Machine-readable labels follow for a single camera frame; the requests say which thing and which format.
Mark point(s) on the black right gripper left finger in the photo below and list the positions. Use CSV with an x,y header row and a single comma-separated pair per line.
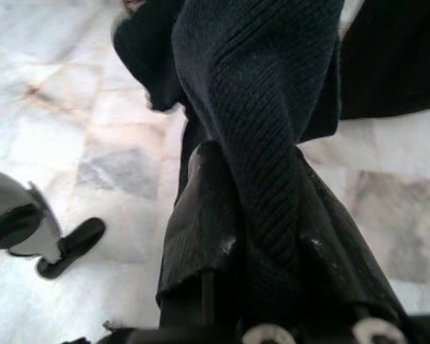
x,y
200,222

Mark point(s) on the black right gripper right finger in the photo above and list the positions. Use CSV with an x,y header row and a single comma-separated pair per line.
x,y
329,258

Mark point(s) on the black shirt white FSL print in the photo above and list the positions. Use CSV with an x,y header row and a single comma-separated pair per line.
x,y
258,89

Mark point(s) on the dark grey-brown fabric sofa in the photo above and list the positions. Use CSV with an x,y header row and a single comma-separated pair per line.
x,y
390,61

